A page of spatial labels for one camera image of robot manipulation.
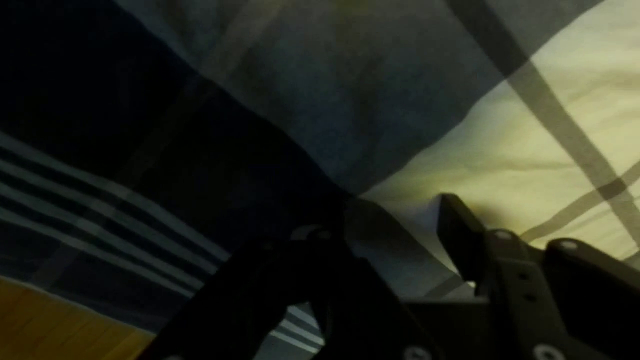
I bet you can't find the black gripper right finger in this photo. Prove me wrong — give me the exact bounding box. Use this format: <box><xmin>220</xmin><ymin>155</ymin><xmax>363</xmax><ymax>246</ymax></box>
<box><xmin>436</xmin><ymin>192</ymin><xmax>640</xmax><ymax>360</ymax></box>

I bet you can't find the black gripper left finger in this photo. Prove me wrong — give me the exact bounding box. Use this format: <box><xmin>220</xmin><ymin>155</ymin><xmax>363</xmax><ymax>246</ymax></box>
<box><xmin>138</xmin><ymin>197</ymin><xmax>442</xmax><ymax>360</ymax></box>

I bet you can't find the yellow black plaid duvet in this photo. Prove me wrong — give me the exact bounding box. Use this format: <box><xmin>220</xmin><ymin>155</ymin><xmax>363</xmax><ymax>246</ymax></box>
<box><xmin>0</xmin><ymin>0</ymin><xmax>640</xmax><ymax>353</ymax></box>

